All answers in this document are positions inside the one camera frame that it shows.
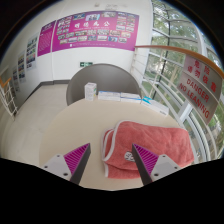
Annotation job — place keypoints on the flat white blue box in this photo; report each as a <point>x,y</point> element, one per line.
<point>109,96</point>
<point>130,97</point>

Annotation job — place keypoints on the green exit sign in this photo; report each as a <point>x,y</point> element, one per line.
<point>86,64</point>

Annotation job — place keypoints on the grey round-backed chair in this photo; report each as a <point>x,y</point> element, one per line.
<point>106,78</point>

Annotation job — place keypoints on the red-lettered warning sign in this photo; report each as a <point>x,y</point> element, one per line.
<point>200,90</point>

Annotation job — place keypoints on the small magenta text poster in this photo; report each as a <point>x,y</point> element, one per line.
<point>45,38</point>

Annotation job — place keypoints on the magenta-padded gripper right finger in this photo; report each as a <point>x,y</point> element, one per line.
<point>146,159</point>

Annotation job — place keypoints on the large magenta photo poster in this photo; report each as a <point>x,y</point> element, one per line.
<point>96,31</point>

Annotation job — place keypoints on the flat white box teal corner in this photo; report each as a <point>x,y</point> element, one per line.
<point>155,106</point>

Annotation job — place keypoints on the small upright white box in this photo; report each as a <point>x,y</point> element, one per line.
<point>90,91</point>

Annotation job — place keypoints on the white railing with orange handrail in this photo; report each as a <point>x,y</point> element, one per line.
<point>166,49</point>

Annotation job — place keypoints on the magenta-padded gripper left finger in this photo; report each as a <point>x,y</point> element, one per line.
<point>78,156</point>

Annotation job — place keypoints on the pink towel with white trim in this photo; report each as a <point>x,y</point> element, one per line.
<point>156,140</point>

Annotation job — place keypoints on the white stair railing orange handrail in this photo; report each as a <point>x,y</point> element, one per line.
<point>8,100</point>

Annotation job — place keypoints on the row of wall photo panels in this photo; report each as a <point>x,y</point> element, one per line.
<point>31,51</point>

